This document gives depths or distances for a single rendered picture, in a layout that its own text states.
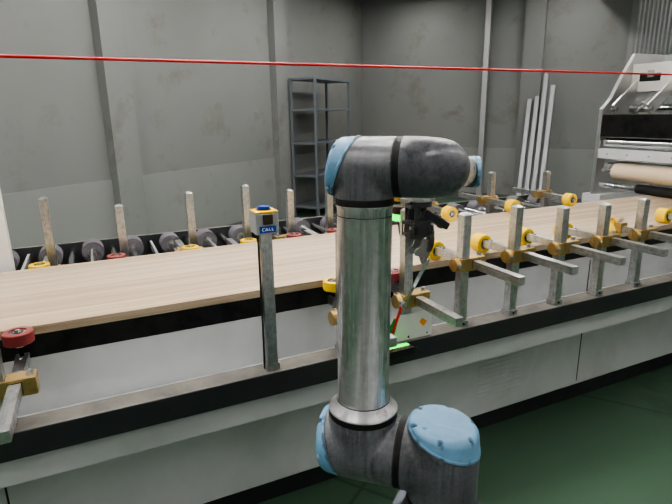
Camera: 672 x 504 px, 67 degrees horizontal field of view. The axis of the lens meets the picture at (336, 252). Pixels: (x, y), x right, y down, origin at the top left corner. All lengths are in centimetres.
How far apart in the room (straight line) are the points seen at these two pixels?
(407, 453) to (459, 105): 855
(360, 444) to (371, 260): 39
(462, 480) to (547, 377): 178
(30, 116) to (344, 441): 445
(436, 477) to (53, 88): 476
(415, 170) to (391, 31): 903
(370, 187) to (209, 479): 144
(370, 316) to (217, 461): 120
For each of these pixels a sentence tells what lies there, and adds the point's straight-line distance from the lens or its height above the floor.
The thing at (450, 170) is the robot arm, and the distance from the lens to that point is 98.
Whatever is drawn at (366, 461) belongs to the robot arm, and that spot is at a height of 80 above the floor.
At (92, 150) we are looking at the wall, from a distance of 549.
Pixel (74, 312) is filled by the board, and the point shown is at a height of 90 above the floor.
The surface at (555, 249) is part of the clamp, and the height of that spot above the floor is 95.
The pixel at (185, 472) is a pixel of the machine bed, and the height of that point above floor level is 26.
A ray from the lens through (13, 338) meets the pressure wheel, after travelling 171.
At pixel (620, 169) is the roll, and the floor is 107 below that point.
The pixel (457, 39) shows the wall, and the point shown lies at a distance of 951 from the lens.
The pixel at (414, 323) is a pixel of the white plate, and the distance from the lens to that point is 189.
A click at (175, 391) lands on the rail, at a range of 166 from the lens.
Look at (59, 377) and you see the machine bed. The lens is 184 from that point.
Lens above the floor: 149
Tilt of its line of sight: 15 degrees down
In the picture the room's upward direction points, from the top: 1 degrees counter-clockwise
